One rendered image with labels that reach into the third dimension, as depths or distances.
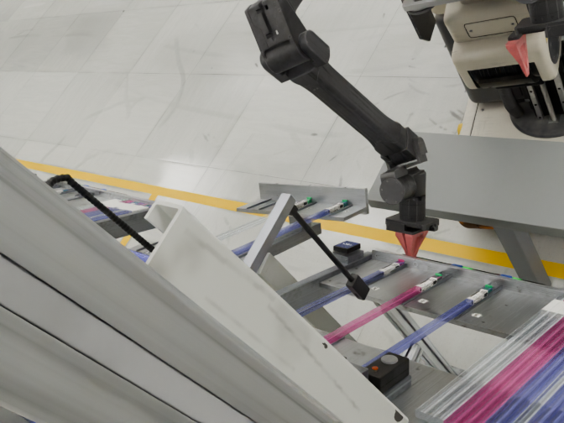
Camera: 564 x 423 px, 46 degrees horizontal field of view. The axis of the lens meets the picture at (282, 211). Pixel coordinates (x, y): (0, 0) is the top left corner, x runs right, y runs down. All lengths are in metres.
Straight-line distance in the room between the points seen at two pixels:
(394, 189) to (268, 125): 1.92
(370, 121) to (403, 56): 1.81
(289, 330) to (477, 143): 1.42
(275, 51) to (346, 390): 0.81
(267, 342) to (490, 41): 1.40
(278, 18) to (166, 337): 1.06
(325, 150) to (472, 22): 1.37
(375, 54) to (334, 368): 2.81
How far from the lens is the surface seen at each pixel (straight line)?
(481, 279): 1.42
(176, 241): 0.35
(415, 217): 1.47
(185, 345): 0.17
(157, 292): 0.16
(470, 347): 2.19
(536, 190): 1.67
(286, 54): 1.20
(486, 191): 1.71
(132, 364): 0.16
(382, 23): 3.40
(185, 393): 0.17
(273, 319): 0.42
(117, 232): 1.99
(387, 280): 1.42
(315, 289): 1.40
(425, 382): 1.04
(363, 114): 1.33
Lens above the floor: 1.92
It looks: 42 degrees down
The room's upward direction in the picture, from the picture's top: 41 degrees counter-clockwise
